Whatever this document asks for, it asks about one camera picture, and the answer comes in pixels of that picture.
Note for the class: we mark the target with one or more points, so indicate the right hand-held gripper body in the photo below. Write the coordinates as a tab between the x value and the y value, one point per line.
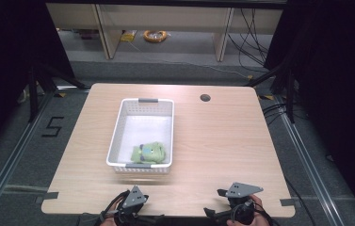
242	190

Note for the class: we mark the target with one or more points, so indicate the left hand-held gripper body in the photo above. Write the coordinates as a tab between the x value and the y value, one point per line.
134	197

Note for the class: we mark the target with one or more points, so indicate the green fluffy mitten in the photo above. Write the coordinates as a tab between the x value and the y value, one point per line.
150	153

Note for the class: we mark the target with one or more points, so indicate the white perforated plastic basket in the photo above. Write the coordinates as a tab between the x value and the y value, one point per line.
117	138

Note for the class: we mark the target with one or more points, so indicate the person's right hand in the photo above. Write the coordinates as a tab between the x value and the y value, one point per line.
257	201

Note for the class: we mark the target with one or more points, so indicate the person's left hand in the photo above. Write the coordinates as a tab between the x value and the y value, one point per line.
106	223

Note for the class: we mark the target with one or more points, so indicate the grey tape strip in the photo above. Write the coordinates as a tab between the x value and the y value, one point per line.
51	195
288	202

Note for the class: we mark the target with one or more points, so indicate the yellow black hazard tape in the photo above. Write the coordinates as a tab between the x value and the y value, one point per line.
60	94
266	97

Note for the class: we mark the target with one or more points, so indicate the black metal stand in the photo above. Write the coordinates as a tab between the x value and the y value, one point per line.
34	94
289	94

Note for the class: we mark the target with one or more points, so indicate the black tape floor mark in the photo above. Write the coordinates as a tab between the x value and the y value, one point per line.
52	127

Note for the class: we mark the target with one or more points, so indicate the dark curtain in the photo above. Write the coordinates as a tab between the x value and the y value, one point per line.
5	62
338	78

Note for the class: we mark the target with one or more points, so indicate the yellow packet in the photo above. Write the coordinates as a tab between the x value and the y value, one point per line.
128	36

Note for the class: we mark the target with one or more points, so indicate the white shelf unit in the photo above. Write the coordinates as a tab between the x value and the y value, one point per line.
165	17

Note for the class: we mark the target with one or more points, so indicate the long metal floor rail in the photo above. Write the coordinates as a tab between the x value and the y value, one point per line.
12	157
307	166

